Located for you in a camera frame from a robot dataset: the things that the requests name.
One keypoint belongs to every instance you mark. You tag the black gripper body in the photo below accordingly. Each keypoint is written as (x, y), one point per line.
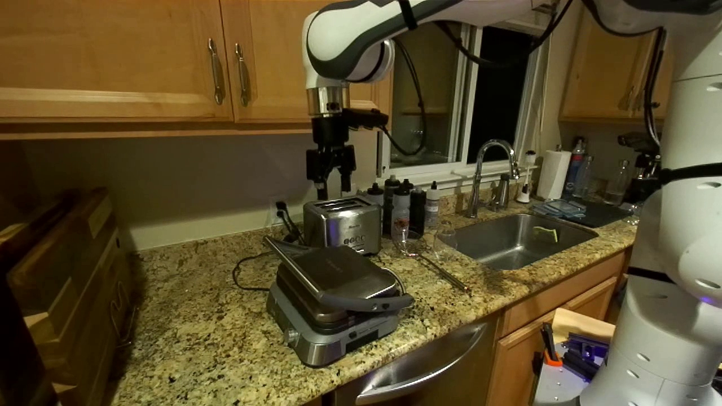
(331, 159)

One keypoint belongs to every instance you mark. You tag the stainless steel panini press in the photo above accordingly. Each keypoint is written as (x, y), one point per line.
(339, 278)

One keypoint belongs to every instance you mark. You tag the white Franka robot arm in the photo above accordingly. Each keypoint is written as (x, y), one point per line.
(345, 36)

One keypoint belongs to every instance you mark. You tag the stainless steel pop-up toaster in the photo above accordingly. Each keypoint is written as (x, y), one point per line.
(341, 225)

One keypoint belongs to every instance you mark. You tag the black power plug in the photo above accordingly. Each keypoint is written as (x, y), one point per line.
(286, 221)

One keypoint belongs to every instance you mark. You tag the grey bottle white label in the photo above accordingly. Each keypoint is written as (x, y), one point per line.
(435, 206)

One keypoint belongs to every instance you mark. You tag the chrome kitchen faucet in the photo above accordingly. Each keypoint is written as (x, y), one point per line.
(480, 172)

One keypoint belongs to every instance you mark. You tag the silver metal rod utensil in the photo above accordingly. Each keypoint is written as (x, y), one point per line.
(442, 274)

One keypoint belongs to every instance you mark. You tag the white framed window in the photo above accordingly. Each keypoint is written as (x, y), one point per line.
(462, 91)

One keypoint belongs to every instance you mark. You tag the stainless steel sink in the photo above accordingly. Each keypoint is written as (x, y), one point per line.
(511, 239)

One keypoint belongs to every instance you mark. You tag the white soap dispenser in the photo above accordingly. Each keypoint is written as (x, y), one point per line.
(529, 180)

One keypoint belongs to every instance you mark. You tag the white paper towel roll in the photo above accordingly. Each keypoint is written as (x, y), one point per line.
(556, 174)

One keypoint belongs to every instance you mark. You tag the stainless steel dishwasher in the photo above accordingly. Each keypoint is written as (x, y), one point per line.
(453, 383)

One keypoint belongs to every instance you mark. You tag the blue spray bottle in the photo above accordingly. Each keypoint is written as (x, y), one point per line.
(579, 170)

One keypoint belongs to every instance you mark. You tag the dark dish drying mat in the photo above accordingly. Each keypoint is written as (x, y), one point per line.
(583, 213)

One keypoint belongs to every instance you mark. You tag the wooden upper cabinet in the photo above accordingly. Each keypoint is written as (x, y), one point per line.
(611, 67)
(114, 58)

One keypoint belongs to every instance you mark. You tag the wooden sink base cabinet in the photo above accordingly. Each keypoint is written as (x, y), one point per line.
(526, 351)

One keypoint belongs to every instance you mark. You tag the black orange clamp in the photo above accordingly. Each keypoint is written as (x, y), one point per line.
(552, 345)

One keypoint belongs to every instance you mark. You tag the light wooden board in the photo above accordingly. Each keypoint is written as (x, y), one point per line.
(587, 323)

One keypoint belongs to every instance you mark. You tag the dark wooden box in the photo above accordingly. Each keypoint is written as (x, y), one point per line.
(68, 301)

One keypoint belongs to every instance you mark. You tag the metal robot mounting plate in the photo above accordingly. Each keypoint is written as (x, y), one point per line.
(561, 385)

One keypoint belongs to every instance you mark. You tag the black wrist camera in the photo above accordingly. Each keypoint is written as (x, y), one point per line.
(366, 118)

